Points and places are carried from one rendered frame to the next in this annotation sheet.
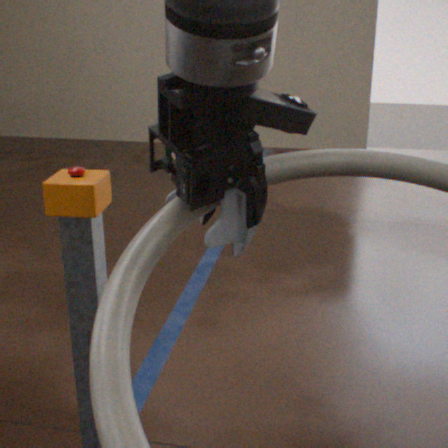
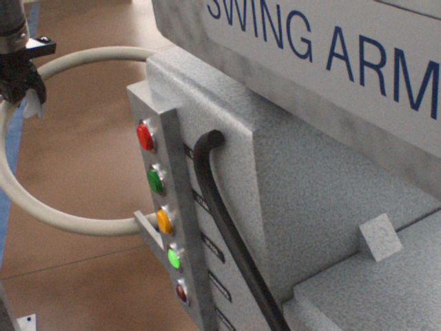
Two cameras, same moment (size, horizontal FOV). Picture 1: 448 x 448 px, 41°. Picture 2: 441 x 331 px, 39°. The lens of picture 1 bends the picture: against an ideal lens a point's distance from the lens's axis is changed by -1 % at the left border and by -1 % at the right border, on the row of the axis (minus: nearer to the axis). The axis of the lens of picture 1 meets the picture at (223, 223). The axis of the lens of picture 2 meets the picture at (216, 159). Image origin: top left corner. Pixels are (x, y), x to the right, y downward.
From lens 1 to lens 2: 0.78 m
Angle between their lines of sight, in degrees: 19
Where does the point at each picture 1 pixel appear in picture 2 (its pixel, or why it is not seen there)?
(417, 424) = not seen: hidden behind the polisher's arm
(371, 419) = not seen: hidden behind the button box
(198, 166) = (11, 85)
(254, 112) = (27, 54)
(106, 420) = (12, 192)
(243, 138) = (26, 66)
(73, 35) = not seen: outside the picture
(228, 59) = (11, 42)
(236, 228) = (36, 105)
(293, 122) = (47, 51)
